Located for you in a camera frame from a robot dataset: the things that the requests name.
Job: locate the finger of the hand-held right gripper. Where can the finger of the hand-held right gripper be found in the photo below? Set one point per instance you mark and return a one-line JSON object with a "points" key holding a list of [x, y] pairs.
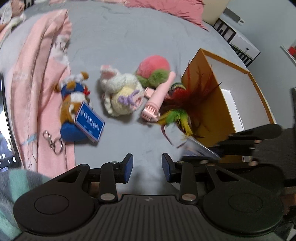
{"points": [[254, 133], [240, 149]]}

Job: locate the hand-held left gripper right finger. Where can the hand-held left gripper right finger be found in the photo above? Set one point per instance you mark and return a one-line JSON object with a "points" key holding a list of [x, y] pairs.
{"points": [[166, 169]]}

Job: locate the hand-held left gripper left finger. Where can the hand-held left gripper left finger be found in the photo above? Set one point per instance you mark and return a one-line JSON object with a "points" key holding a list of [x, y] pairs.
{"points": [[128, 168]]}

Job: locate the white cream sachet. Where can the white cream sachet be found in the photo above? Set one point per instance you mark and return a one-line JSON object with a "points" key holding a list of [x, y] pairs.
{"points": [[198, 149]]}

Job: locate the orange cardboard box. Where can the orange cardboard box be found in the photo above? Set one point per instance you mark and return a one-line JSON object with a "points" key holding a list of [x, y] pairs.
{"points": [[215, 111]]}

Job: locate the red green feather toy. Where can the red green feather toy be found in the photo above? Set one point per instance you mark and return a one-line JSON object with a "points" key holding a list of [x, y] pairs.
{"points": [[182, 102]]}

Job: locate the pink handheld comb device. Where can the pink handheld comb device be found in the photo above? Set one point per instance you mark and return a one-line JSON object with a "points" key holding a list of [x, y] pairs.
{"points": [[159, 95]]}

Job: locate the white crochet bunny plush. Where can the white crochet bunny plush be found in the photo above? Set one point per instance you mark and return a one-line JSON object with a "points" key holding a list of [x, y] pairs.
{"points": [[120, 92]]}

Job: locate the pink peach plush toy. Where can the pink peach plush toy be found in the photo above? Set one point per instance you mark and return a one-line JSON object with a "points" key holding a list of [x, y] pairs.
{"points": [[153, 64]]}

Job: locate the white window sill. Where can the white window sill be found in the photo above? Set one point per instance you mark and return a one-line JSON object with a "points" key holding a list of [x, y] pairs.
{"points": [[288, 54]]}

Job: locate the white drawer nightstand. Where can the white drawer nightstand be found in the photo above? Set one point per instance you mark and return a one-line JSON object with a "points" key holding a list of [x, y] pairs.
{"points": [[242, 44]]}

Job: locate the red cup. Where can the red cup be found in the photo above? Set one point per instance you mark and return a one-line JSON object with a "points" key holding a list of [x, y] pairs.
{"points": [[292, 50]]}

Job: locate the teal striped blanket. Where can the teal striped blanket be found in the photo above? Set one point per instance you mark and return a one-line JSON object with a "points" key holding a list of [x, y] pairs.
{"points": [[9, 185]]}

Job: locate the cream padded headboard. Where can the cream padded headboard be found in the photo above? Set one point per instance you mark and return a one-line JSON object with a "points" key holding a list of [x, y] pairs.
{"points": [[212, 9]]}

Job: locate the grey bed sheet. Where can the grey bed sheet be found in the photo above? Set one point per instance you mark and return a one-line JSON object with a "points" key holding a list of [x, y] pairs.
{"points": [[104, 34]]}

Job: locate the pink blanket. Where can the pink blanket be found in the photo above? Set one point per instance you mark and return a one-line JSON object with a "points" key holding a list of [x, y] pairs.
{"points": [[34, 69]]}

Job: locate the dark pink pillow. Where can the dark pink pillow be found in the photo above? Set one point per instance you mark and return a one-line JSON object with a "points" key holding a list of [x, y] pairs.
{"points": [[175, 9]]}

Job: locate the white plush toy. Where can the white plush toy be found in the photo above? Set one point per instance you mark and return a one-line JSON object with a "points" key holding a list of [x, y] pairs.
{"points": [[13, 18]]}

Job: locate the white wall thermostat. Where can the white wall thermostat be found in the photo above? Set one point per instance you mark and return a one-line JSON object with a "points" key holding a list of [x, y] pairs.
{"points": [[241, 21]]}

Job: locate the grey wall switch panel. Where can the grey wall switch panel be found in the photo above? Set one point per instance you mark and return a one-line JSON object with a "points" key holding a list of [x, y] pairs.
{"points": [[231, 14]]}

